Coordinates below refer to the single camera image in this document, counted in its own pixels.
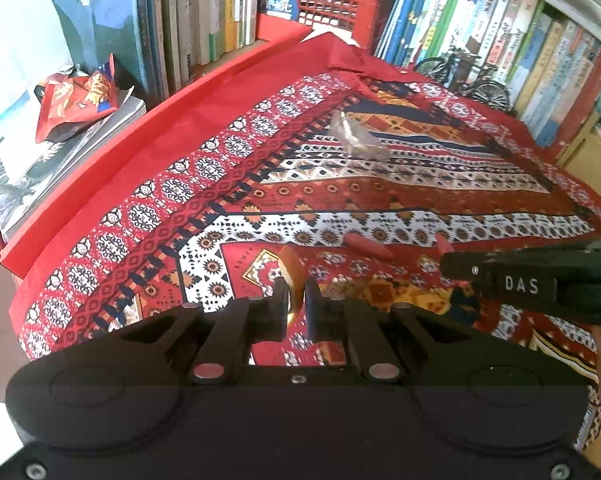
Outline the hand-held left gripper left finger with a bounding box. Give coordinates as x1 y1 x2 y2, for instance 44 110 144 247
115 277 291 386

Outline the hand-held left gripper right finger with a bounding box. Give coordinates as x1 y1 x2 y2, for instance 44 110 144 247
304 277 473 386

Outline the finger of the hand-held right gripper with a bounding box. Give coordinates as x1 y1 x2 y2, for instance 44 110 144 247
439 250 488 293

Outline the orange brown wrapper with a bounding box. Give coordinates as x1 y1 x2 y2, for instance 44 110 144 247
278 244 305 326

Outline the row of tall blue books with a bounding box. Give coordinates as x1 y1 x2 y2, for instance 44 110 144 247
373 0 601 148

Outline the row of large dark books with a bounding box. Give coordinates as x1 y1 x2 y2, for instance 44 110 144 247
0 0 262 136

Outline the red sausage stick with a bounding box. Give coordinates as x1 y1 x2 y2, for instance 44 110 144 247
349 233 397 261
433 233 457 263

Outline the patterned red tablecloth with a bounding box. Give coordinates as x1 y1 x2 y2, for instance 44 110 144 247
0 27 601 456

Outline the wooden drawer shelf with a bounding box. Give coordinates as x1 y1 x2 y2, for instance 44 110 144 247
555 110 601 196

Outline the clear plastic wrapper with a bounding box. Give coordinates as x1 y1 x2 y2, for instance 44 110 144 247
330 109 388 161

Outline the miniature black bicycle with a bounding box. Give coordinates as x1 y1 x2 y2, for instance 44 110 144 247
414 46 513 113

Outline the stack of magazines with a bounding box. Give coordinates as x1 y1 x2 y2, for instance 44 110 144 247
0 95 148 243

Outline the red snack bag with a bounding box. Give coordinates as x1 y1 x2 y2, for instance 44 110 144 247
33 52 135 143

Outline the red plastic crate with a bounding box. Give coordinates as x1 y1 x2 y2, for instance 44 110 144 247
257 0 396 51

